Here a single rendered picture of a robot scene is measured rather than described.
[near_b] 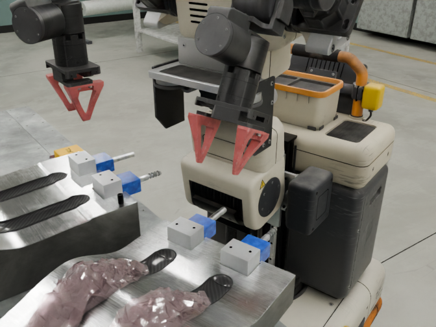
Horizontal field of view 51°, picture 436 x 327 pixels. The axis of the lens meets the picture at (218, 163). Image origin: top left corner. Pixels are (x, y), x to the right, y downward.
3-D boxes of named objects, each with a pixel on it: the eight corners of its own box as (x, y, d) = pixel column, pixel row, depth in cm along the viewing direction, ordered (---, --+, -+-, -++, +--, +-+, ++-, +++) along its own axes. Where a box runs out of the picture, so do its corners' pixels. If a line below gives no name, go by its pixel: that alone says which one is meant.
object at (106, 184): (154, 179, 94) (152, 156, 92) (167, 189, 90) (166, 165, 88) (94, 200, 87) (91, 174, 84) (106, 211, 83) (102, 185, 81)
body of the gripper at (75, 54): (66, 82, 79) (60, 38, 75) (45, 70, 86) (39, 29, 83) (102, 76, 82) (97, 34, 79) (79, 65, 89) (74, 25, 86)
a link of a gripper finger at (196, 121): (212, 170, 68) (229, 108, 67) (175, 157, 71) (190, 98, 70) (235, 172, 73) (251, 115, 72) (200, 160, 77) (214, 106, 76)
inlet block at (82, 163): (128, 161, 101) (126, 138, 99) (140, 169, 98) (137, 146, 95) (71, 178, 94) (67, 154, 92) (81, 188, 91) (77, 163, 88)
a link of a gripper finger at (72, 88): (73, 128, 82) (66, 76, 78) (58, 117, 87) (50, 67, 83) (108, 120, 85) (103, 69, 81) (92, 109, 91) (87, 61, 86)
